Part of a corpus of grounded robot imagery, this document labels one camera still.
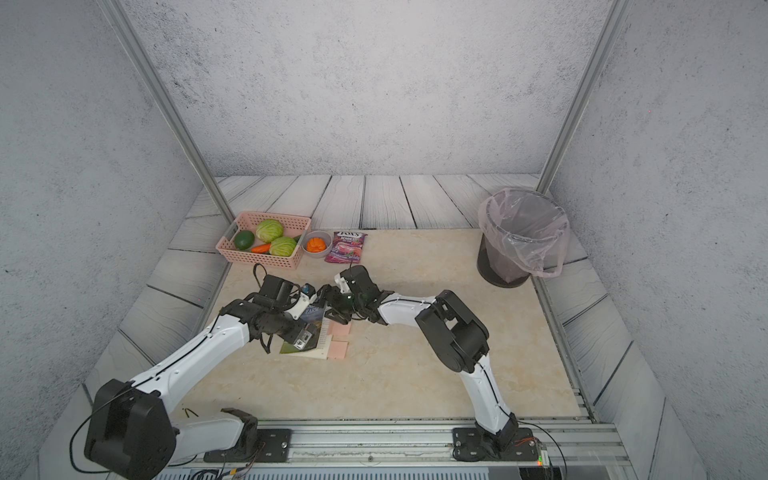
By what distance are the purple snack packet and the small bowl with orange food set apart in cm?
2

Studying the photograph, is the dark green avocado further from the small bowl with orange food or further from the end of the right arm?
the end of the right arm

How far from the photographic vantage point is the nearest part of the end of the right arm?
75 centimetres

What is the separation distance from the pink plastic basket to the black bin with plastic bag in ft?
2.18

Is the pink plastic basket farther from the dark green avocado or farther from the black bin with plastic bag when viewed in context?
the black bin with plastic bag

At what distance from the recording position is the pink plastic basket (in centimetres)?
108

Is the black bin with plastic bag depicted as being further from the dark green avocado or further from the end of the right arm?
the dark green avocado

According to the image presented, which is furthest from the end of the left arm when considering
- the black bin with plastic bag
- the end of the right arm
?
the black bin with plastic bag

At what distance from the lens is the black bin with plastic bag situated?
86cm

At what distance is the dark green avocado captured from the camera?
1.15m

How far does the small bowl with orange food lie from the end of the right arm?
284 mm

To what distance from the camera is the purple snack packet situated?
1133mm
